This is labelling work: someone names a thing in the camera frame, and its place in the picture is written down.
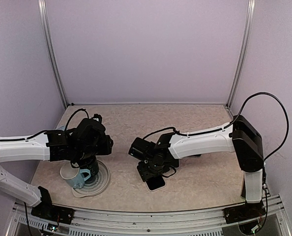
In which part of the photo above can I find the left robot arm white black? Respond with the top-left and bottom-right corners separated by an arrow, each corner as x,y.
0,114 -> 114,219

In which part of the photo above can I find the aluminium frame post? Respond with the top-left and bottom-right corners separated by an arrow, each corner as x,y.
38,0 -> 69,109
226,0 -> 256,110

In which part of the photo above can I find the light blue mug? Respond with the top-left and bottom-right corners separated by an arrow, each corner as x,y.
59,163 -> 91,189

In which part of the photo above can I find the black smartphone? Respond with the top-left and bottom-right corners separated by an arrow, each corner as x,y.
240,181 -> 246,199
146,176 -> 166,192

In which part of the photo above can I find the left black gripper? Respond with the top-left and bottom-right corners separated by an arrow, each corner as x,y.
74,134 -> 113,160

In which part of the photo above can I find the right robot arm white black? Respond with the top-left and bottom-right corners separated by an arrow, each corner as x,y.
128,115 -> 264,218

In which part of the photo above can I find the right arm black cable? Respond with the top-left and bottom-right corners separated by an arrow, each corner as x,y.
142,92 -> 290,163

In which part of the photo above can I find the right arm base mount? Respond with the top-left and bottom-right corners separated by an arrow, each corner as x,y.
223,198 -> 267,224

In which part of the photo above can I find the right aluminium frame post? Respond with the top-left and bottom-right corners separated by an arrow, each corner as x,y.
226,0 -> 256,110

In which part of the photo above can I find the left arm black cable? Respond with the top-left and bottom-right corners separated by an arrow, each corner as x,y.
0,108 -> 90,143

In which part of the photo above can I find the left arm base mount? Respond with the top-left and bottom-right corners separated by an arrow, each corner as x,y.
31,202 -> 75,225

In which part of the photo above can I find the grey collapsible silicone bowl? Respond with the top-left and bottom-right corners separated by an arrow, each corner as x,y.
71,160 -> 111,198

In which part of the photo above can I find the left aluminium frame post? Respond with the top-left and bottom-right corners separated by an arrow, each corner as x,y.
38,0 -> 69,109

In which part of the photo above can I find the dark green mug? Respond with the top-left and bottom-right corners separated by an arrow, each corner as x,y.
80,157 -> 99,179

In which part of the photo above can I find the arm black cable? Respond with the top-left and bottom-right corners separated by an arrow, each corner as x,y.
142,92 -> 290,163
0,108 -> 90,143

